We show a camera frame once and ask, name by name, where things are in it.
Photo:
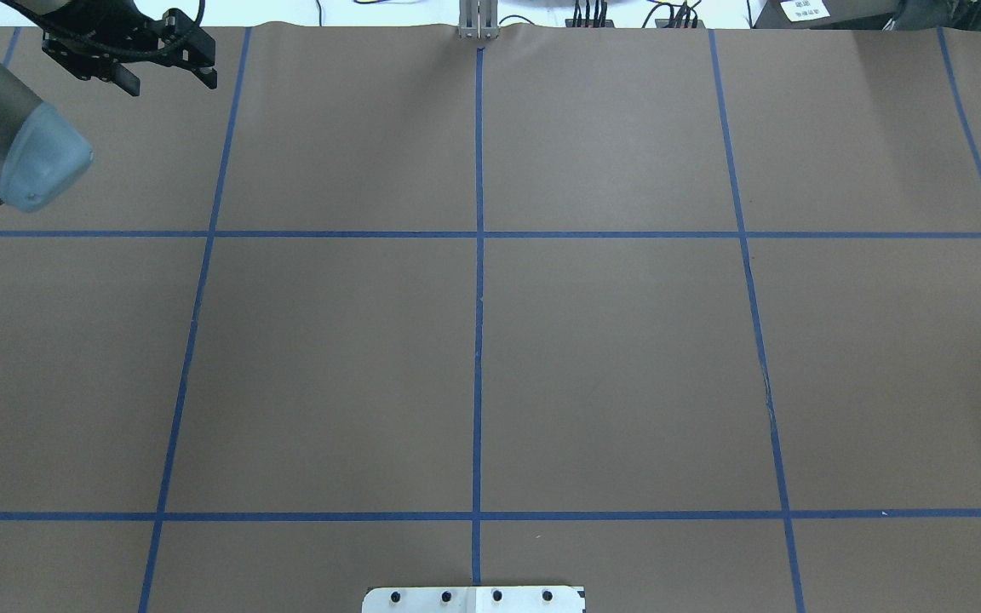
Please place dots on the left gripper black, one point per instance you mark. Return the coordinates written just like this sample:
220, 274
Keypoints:
134, 19

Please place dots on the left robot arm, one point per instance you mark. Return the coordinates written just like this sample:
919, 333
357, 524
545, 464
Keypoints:
41, 153

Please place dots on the aluminium frame post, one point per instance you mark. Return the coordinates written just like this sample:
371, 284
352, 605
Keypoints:
478, 20

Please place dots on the white pedestal column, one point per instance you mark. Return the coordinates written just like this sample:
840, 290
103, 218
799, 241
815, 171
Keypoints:
527, 598

